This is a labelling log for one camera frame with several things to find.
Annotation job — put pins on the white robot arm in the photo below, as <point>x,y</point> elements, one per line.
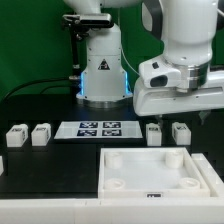
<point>186,27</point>

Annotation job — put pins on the white L-shaped obstacle fence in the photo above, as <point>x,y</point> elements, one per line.
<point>117,211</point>

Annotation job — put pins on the white block at left edge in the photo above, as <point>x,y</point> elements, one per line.
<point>1,166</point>

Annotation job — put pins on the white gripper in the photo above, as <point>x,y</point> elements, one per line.
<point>147,102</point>

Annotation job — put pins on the white marker plate with tags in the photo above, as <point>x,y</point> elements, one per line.
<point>98,130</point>

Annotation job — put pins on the black camera on mount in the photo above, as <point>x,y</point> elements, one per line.
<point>101,20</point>

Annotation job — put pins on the white square tabletop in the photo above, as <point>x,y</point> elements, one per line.
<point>149,173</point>

